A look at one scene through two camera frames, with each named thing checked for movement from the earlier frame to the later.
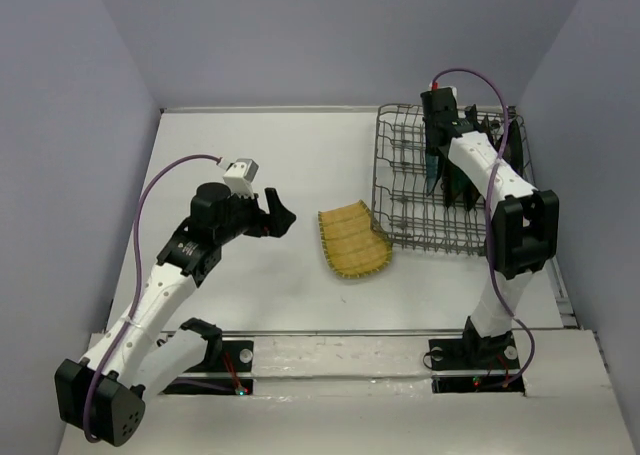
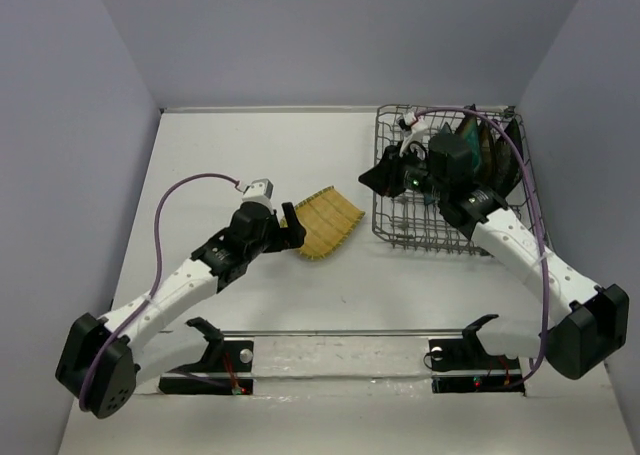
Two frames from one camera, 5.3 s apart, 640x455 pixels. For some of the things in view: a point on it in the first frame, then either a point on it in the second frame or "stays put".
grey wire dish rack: (402, 210) stays put
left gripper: (280, 218) -> (285, 238)
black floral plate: (513, 153) stays put
